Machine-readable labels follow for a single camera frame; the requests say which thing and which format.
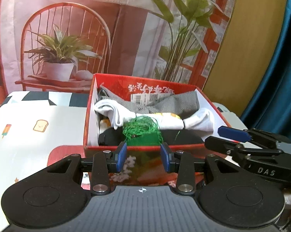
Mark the teal curtain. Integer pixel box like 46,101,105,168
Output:
239,0,291,143

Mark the black cloth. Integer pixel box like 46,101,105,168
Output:
98,127,204,146

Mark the white sock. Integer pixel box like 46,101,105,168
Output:
94,99,214,132

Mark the red strawberry cardboard box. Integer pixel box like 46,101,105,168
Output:
83,74,228,186

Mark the green mesh net bag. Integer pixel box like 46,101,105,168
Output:
122,116,163,146

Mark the grey knitted cloth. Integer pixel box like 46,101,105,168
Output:
98,86,200,119

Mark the patterned tablecloth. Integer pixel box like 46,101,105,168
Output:
0,90,253,199

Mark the printed room backdrop cloth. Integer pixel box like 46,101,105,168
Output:
0,0,235,105

